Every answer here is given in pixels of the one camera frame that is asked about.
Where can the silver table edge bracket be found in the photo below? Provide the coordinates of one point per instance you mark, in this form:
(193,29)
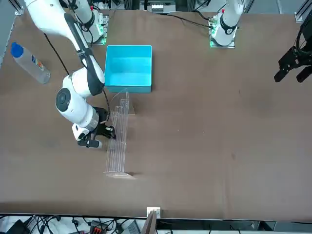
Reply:
(154,210)

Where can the black power adapter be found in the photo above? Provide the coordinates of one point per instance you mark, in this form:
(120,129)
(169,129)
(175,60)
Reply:
(15,226)

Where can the clear bottle with blue cap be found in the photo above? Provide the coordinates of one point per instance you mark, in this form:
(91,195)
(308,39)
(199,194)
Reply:
(31,64)

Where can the clear acrylic stepped rack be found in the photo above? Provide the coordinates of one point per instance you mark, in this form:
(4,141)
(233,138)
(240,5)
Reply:
(119,151)

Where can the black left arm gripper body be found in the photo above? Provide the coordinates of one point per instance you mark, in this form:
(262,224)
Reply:
(292,59)

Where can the blue plastic bin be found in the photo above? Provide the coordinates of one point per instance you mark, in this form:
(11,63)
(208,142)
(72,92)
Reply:
(129,70)

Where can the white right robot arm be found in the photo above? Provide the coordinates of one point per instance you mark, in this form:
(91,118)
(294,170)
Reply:
(73,107)

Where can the red connector block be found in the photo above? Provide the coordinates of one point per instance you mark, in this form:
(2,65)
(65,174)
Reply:
(95,229)

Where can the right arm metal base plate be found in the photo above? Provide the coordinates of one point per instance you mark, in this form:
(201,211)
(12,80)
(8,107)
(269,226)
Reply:
(101,42)

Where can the grey power adapter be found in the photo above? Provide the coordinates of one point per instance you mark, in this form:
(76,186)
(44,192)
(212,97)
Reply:
(133,228)

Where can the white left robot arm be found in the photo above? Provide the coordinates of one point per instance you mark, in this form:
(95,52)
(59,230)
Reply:
(225,24)

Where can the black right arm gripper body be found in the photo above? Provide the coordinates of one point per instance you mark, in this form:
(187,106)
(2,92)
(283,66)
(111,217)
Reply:
(102,115)

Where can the black rail below table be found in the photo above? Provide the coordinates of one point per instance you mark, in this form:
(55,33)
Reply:
(219,223)

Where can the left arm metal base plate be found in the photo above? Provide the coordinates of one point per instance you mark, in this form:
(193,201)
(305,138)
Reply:
(231,45)

